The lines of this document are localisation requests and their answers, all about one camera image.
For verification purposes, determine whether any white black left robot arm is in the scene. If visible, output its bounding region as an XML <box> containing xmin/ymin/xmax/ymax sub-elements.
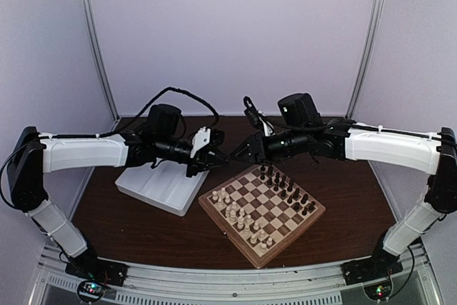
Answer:
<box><xmin>1</xmin><ymin>104</ymin><xmax>229</xmax><ymax>279</ymax></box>

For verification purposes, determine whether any right controller board with LEDs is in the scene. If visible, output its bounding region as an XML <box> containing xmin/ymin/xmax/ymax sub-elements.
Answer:
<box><xmin>363</xmin><ymin>279</ymin><xmax>393</xmax><ymax>301</ymax></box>

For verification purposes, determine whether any wooden chess board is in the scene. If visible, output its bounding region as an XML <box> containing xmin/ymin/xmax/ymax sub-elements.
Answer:
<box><xmin>199</xmin><ymin>165</ymin><xmax>326</xmax><ymax>269</ymax></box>

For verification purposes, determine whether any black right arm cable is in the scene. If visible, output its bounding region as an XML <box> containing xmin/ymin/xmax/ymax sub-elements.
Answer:
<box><xmin>242</xmin><ymin>96</ymin><xmax>457</xmax><ymax>163</ymax></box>

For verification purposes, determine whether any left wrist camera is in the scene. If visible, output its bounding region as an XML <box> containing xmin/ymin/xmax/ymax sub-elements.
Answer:
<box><xmin>190</xmin><ymin>126</ymin><xmax>225</xmax><ymax>159</ymax></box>

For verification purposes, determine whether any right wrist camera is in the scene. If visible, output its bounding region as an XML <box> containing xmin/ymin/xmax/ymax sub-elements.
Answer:
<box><xmin>244</xmin><ymin>101</ymin><xmax>275</xmax><ymax>136</ymax></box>

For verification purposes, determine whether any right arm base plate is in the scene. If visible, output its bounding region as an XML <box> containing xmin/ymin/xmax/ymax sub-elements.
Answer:
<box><xmin>341</xmin><ymin>256</ymin><xmax>403</xmax><ymax>286</ymax></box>

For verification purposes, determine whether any controller board with leds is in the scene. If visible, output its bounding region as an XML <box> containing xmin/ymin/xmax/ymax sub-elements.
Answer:
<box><xmin>76</xmin><ymin>280</ymin><xmax>107</xmax><ymax>302</ymax></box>
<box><xmin>363</xmin><ymin>279</ymin><xmax>393</xmax><ymax>301</ymax></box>

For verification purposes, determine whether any white plastic sorting tray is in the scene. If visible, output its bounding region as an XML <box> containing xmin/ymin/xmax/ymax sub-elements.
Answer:
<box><xmin>115</xmin><ymin>161</ymin><xmax>209</xmax><ymax>216</ymax></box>

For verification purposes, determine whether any aluminium right corner post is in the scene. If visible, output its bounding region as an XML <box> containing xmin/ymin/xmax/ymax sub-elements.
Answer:
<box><xmin>346</xmin><ymin>0</ymin><xmax>385</xmax><ymax>119</ymax></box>

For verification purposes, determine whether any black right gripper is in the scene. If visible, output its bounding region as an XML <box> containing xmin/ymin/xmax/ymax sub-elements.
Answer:
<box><xmin>230</xmin><ymin>126</ymin><xmax>310</xmax><ymax>166</ymax></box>

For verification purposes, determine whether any left controller board with LEDs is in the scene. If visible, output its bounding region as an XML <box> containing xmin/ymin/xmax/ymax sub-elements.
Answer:
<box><xmin>76</xmin><ymin>280</ymin><xmax>107</xmax><ymax>302</ymax></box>

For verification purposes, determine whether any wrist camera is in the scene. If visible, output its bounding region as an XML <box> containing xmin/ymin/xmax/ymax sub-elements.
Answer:
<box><xmin>244</xmin><ymin>101</ymin><xmax>275</xmax><ymax>136</ymax></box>
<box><xmin>190</xmin><ymin>126</ymin><xmax>225</xmax><ymax>159</ymax></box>

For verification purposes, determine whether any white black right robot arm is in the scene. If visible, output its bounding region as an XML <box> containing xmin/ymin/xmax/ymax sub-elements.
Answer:
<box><xmin>231</xmin><ymin>93</ymin><xmax>456</xmax><ymax>278</ymax></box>

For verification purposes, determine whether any aluminium left corner post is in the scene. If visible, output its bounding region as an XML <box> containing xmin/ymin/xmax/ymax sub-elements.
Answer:
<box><xmin>81</xmin><ymin>0</ymin><xmax>119</xmax><ymax>122</ymax></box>

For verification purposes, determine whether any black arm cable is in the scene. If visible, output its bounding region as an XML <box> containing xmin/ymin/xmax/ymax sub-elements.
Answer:
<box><xmin>0</xmin><ymin>86</ymin><xmax>221</xmax><ymax>206</ymax></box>
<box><xmin>242</xmin><ymin>96</ymin><xmax>457</xmax><ymax>163</ymax></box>

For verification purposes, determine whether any aluminium front frame rail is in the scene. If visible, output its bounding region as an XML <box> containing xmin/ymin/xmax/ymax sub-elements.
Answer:
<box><xmin>25</xmin><ymin>244</ymin><xmax>444</xmax><ymax>304</ymax></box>

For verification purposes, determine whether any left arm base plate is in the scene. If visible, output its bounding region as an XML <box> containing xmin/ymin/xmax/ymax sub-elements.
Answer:
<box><xmin>65</xmin><ymin>259</ymin><xmax>128</xmax><ymax>286</ymax></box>

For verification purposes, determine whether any white chess pieces group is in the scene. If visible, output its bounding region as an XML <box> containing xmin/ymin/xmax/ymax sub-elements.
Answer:
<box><xmin>201</xmin><ymin>186</ymin><xmax>283</xmax><ymax>257</ymax></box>

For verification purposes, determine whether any aluminium corner post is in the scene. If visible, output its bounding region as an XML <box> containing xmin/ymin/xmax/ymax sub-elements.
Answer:
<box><xmin>346</xmin><ymin>0</ymin><xmax>385</xmax><ymax>119</ymax></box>
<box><xmin>81</xmin><ymin>0</ymin><xmax>119</xmax><ymax>122</ymax></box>

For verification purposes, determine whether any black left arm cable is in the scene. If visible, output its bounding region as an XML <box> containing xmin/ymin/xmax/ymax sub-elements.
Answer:
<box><xmin>0</xmin><ymin>86</ymin><xmax>221</xmax><ymax>206</ymax></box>

